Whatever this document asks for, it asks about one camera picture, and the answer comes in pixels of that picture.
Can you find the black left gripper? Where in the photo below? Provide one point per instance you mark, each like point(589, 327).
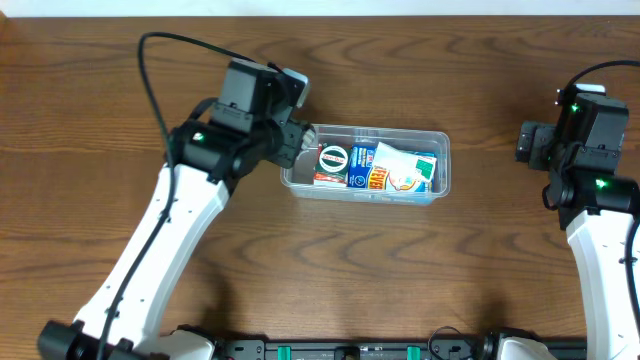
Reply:
point(278, 140)

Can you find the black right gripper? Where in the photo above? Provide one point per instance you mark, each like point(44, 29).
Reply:
point(538, 137)

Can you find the dark syrup bottle white cap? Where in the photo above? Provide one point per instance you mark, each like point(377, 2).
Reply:
point(308, 139)

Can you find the green ointment box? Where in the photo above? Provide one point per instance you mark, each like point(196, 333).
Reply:
point(333, 159)

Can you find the red Panadol box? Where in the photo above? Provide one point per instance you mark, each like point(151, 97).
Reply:
point(330, 180)

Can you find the blue Kool Fever box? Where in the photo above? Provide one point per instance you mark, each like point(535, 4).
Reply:
point(364, 174)

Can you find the white green medicine box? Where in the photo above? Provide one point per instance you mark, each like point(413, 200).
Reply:
point(418, 166)

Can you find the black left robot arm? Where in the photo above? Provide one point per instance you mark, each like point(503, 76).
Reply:
point(222, 140)

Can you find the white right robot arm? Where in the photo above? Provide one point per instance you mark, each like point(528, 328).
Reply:
point(597, 209)

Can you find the clear plastic container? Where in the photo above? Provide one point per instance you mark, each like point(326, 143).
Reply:
point(299, 178)

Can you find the black mounting rail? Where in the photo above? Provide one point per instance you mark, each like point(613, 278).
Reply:
point(445, 343)

